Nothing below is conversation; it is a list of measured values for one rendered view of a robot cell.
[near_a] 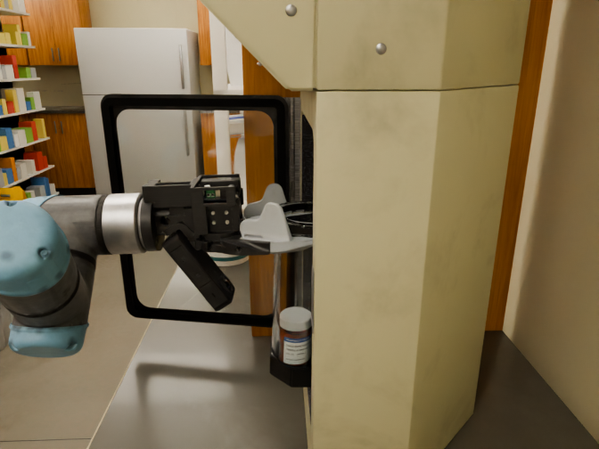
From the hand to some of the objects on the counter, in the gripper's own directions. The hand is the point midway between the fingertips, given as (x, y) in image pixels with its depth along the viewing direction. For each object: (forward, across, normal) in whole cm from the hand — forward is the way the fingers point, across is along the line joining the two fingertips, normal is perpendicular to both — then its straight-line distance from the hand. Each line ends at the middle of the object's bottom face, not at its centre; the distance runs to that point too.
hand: (308, 232), depth 61 cm
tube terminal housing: (+11, +2, +29) cm, 32 cm away
